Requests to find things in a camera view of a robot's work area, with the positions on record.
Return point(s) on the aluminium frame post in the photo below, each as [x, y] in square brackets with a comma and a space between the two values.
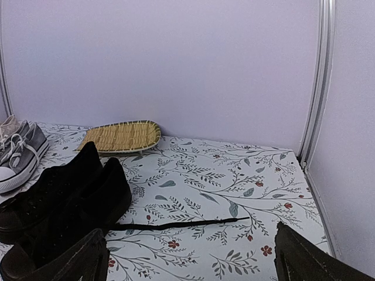
[4, 86]
[321, 81]

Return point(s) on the black front canvas sneaker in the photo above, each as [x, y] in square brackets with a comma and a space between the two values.
[98, 205]

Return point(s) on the floral tablecloth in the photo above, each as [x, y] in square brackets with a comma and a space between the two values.
[184, 180]

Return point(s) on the black rear canvas sneaker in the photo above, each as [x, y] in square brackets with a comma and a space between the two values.
[56, 183]

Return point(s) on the black canvas sneaker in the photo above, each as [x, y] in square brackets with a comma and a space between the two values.
[56, 183]
[98, 205]

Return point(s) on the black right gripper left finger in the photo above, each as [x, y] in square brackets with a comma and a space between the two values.
[85, 260]

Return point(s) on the grey sneaker left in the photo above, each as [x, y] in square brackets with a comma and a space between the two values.
[14, 143]

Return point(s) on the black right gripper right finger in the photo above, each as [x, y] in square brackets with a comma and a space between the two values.
[298, 259]

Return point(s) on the aluminium frame post left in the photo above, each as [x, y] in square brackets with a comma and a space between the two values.
[4, 86]

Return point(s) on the woven bamboo tray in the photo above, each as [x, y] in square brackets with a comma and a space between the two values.
[123, 137]

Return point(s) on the grey sneaker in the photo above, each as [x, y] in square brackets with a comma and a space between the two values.
[14, 143]
[12, 178]

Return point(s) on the beige sneaker right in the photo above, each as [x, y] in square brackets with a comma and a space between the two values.
[9, 126]

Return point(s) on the aluminium frame post right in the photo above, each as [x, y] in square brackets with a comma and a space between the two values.
[321, 81]

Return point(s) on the grey sneaker right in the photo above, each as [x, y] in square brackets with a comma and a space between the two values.
[12, 178]

